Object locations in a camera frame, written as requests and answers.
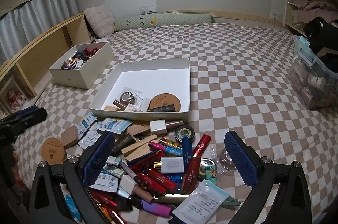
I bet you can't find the red lipstick tube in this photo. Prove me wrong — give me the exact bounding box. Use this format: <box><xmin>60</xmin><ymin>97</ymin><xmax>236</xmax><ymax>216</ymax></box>
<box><xmin>192</xmin><ymin>134</ymin><xmax>212</xmax><ymax>158</ymax></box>

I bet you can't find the wooden closet shelf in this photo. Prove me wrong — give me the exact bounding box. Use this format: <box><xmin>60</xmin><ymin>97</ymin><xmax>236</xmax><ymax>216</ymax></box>
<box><xmin>284</xmin><ymin>0</ymin><xmax>337</xmax><ymax>35</ymax></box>

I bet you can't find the white shallow tray box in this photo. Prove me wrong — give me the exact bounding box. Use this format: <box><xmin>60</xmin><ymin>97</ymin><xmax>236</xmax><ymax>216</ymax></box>
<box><xmin>89</xmin><ymin>58</ymin><xmax>190</xmax><ymax>123</ymax></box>

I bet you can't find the blue white sachet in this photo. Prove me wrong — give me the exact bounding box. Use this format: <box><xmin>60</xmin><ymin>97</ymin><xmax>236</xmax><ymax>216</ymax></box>
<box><xmin>97</xmin><ymin>117</ymin><xmax>132</xmax><ymax>135</ymax></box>

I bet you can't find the black bag on bin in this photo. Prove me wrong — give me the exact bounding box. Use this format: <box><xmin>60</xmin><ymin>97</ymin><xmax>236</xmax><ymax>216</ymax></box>
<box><xmin>305</xmin><ymin>17</ymin><xmax>337</xmax><ymax>54</ymax></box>

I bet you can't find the wall socket panel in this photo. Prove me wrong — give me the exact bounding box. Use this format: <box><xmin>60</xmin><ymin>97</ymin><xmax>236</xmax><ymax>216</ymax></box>
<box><xmin>139</xmin><ymin>5</ymin><xmax>157</xmax><ymax>15</ymax></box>

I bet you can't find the long wooden block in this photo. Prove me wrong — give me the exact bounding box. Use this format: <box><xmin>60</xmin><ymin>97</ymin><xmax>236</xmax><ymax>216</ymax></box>
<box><xmin>104</xmin><ymin>105</ymin><xmax>121</xmax><ymax>111</ymax></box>

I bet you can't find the green long bolster pillow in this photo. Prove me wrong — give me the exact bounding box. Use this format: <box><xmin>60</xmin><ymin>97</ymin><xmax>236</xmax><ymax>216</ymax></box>
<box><xmin>114</xmin><ymin>13</ymin><xmax>215</xmax><ymax>32</ymax></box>

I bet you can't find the black lighter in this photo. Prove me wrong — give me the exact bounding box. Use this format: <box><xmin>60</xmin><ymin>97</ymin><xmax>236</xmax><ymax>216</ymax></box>
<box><xmin>148</xmin><ymin>104</ymin><xmax>175</xmax><ymax>113</ymax></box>

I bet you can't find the clear plastic storage bin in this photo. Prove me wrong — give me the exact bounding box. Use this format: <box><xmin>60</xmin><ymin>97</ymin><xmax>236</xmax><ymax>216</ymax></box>
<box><xmin>289</xmin><ymin>36</ymin><xmax>337</xmax><ymax>110</ymax></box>

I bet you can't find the wooden bedside shelf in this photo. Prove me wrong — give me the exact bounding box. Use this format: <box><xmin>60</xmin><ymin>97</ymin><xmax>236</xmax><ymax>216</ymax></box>
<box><xmin>1</xmin><ymin>12</ymin><xmax>90</xmax><ymax>108</ymax></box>

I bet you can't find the white cube box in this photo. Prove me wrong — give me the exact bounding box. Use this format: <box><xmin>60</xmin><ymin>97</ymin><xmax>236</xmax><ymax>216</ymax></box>
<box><xmin>150</xmin><ymin>119</ymin><xmax>167</xmax><ymax>135</ymax></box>

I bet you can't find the plain cork coaster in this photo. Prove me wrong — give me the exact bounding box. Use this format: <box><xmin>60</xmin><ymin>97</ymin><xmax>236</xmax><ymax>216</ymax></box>
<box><xmin>148</xmin><ymin>93</ymin><xmax>181</xmax><ymax>112</ymax></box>
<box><xmin>41</xmin><ymin>137</ymin><xmax>67</xmax><ymax>165</ymax></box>

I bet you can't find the green plastic clip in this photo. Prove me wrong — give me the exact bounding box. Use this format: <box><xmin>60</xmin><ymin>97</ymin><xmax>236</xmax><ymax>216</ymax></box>
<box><xmin>221</xmin><ymin>196</ymin><xmax>241</xmax><ymax>207</ymax></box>

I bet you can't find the white mask packet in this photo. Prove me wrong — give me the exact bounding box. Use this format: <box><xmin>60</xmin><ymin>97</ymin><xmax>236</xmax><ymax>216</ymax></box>
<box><xmin>173</xmin><ymin>180</ymin><xmax>229</xmax><ymax>224</ymax></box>

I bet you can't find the beige shoe box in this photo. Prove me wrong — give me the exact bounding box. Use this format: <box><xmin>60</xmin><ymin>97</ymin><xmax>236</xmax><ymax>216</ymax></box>
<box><xmin>49</xmin><ymin>41</ymin><xmax>113</xmax><ymax>89</ymax></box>

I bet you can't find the brown tape roll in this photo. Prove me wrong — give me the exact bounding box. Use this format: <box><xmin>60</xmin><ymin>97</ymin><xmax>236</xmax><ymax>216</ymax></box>
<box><xmin>118</xmin><ymin>87</ymin><xmax>141</xmax><ymax>106</ymax></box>

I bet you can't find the fluffy white pillow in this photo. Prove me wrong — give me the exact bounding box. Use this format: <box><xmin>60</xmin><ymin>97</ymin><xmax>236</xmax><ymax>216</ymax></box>
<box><xmin>84</xmin><ymin>5</ymin><xmax>116</xmax><ymax>38</ymax></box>

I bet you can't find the uv gel polish box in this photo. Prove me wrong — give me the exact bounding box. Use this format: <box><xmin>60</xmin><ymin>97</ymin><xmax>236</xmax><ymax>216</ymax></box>
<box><xmin>124</xmin><ymin>104</ymin><xmax>139</xmax><ymax>112</ymax></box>

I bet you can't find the grey curtain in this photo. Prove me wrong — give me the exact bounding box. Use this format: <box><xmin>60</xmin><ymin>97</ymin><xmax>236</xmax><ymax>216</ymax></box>
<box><xmin>1</xmin><ymin>0</ymin><xmax>80</xmax><ymax>64</ymax></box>

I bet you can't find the doll in display case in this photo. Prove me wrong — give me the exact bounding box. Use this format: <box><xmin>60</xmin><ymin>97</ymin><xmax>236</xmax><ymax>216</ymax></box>
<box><xmin>1</xmin><ymin>74</ymin><xmax>26</xmax><ymax>115</ymax></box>

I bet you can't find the checkered bed sheet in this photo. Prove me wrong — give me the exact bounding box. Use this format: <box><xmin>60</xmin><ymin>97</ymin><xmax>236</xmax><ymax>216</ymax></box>
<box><xmin>14</xmin><ymin>24</ymin><xmax>337</xmax><ymax>221</ymax></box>

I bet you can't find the black round gold tin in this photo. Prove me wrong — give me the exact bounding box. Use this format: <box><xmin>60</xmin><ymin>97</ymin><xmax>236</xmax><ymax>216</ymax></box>
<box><xmin>175</xmin><ymin>125</ymin><xmax>195</xmax><ymax>143</ymax></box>

